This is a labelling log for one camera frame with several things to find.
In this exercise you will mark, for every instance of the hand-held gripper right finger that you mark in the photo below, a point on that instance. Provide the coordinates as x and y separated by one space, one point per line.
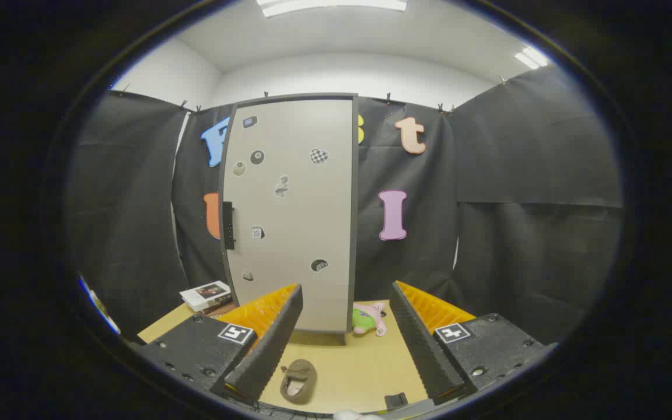
423 350

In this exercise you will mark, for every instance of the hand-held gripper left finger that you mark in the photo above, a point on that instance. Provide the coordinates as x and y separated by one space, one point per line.
272 344

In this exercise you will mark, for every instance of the brown fuzzy shoe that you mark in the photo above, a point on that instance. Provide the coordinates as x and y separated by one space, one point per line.
301 373

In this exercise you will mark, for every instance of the grey shoe cabinet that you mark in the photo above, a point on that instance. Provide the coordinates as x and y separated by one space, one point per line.
354 233

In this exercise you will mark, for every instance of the brown book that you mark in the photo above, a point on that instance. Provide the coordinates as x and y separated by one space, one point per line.
225 309

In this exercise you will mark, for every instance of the pink and green plush toy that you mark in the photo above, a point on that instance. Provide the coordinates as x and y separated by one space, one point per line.
362 319

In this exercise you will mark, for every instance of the white book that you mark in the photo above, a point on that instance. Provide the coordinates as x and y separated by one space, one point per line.
202 294

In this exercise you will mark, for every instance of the black backdrop cloth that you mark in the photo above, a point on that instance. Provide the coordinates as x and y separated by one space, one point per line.
517 175

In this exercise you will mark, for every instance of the small ceiling light panel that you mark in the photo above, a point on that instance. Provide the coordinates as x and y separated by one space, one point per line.
531 57

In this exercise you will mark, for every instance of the long ceiling light panel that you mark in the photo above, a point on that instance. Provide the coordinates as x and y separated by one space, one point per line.
324 6

